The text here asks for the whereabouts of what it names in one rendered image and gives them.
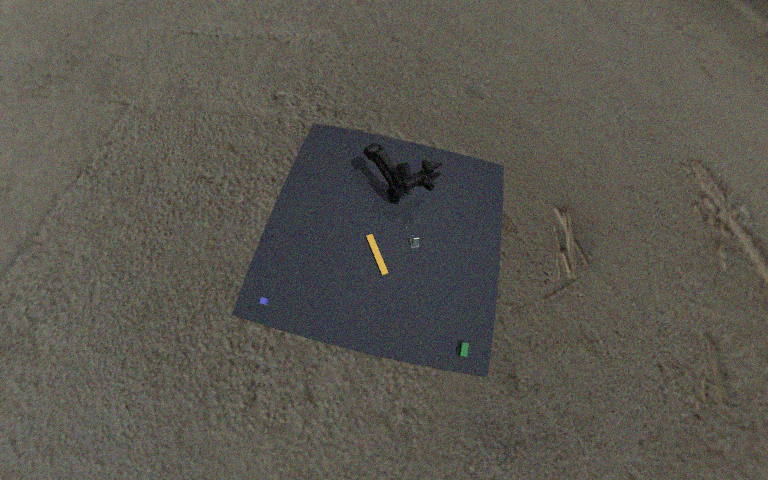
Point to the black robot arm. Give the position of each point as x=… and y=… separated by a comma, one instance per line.
x=398, y=177

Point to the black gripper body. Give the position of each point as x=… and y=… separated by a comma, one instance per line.
x=427, y=169

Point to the yellow bar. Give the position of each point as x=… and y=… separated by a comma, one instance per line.
x=377, y=254

